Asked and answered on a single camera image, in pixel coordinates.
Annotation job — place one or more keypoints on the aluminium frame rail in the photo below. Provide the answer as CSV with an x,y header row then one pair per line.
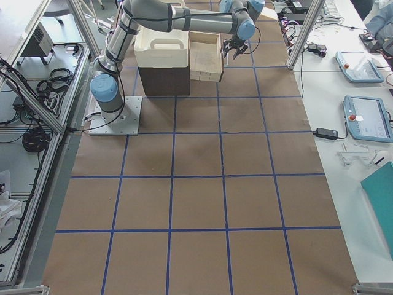
x,y
19,19

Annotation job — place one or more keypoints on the black power adapter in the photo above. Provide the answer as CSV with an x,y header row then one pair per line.
x,y
325,133

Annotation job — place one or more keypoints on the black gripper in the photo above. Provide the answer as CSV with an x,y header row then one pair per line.
x,y
234,45

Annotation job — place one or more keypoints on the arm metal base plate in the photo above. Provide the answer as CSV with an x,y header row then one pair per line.
x,y
118,123

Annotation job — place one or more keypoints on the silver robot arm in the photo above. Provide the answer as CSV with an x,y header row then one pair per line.
x,y
144,24

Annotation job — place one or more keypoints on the teal box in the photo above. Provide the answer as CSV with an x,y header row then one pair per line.
x,y
378,187

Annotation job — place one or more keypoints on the near teach pendant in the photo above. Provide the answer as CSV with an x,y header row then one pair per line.
x,y
367,119

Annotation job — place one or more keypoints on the wooden drawer with white handle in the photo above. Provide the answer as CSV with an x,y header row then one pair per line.
x,y
205,56

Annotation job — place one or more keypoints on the grey electronics box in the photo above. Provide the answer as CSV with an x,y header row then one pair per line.
x,y
39,45

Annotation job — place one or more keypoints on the far teach pendant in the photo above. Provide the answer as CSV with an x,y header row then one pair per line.
x,y
358,67

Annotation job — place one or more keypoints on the white plastic tray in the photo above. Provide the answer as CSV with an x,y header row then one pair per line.
x,y
155,49

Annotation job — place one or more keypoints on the dark wooden drawer cabinet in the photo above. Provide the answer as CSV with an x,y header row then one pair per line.
x,y
165,81

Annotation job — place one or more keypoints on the teach pendant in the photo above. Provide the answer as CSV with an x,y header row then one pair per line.
x,y
358,67
367,119

